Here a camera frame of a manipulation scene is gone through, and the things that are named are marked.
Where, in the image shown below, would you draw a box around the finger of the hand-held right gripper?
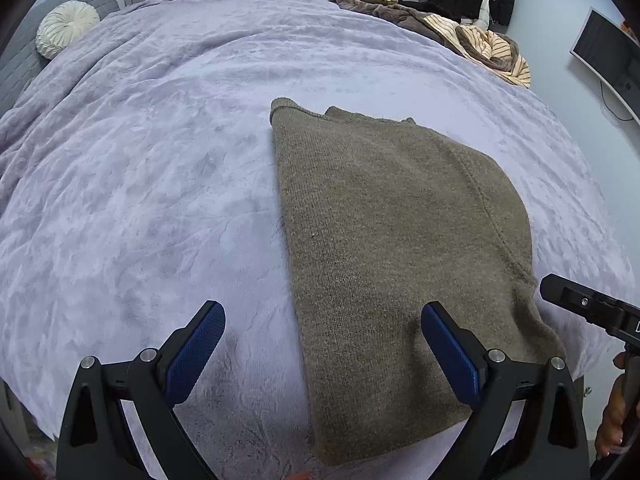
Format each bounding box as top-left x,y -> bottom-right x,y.
539,273 -> 626,330

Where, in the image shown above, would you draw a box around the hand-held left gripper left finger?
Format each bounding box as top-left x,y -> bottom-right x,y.
56,300 -> 227,480

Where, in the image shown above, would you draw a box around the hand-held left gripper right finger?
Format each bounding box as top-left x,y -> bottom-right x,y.
420,301 -> 592,480

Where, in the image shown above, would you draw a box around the olive knit sweater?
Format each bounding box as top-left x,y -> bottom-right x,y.
270,97 -> 568,467

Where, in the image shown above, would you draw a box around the person's right hand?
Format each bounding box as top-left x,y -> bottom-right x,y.
594,351 -> 637,459

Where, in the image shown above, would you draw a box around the lavender fleece blanket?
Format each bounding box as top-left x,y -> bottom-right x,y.
0,0 -> 638,443

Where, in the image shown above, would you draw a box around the curved computer monitor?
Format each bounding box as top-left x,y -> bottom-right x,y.
570,7 -> 640,123

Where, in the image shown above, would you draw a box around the striped beige brown blanket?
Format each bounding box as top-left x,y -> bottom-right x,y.
329,0 -> 532,90

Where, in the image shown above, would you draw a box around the white hanging garment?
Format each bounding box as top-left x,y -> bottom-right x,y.
469,0 -> 495,28

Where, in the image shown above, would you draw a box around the black garment on bed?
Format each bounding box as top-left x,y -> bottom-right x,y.
399,0 -> 443,15

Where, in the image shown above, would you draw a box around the grey quilted headboard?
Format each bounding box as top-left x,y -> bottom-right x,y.
0,0 -> 121,118

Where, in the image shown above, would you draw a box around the round white pleated pillow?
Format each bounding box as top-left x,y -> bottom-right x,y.
36,1 -> 101,60

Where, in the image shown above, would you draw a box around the black monitor cable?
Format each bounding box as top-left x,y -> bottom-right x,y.
600,85 -> 635,122

